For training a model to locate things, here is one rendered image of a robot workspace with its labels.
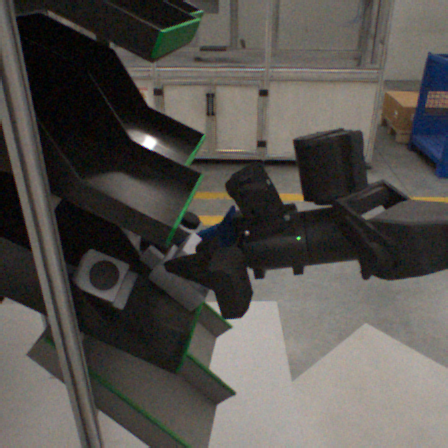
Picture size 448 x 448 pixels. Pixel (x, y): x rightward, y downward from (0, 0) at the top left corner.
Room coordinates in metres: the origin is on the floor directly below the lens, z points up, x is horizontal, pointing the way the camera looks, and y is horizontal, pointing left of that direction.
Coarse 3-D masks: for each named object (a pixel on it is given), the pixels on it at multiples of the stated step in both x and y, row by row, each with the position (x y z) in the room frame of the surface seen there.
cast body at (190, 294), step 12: (192, 240) 0.43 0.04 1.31; (204, 240) 0.43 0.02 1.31; (144, 252) 0.44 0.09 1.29; (156, 252) 0.44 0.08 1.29; (168, 252) 0.44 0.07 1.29; (180, 252) 0.41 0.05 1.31; (192, 252) 0.41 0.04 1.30; (156, 264) 0.43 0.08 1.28; (156, 276) 0.41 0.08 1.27; (168, 276) 0.41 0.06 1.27; (168, 288) 0.41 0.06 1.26; (180, 288) 0.41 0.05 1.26; (192, 288) 0.41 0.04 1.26; (204, 288) 0.42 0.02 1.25; (180, 300) 0.41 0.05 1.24; (192, 300) 0.40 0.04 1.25
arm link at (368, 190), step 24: (312, 144) 0.40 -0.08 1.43; (336, 144) 0.39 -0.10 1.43; (360, 144) 0.39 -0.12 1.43; (312, 168) 0.39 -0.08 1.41; (336, 168) 0.39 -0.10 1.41; (360, 168) 0.39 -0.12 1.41; (312, 192) 0.39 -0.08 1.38; (336, 192) 0.38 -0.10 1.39; (360, 192) 0.38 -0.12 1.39; (384, 192) 0.39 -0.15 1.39; (336, 216) 0.36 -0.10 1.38; (360, 216) 0.34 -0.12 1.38; (360, 240) 0.33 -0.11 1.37; (384, 240) 0.32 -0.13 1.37; (384, 264) 0.32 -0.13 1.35
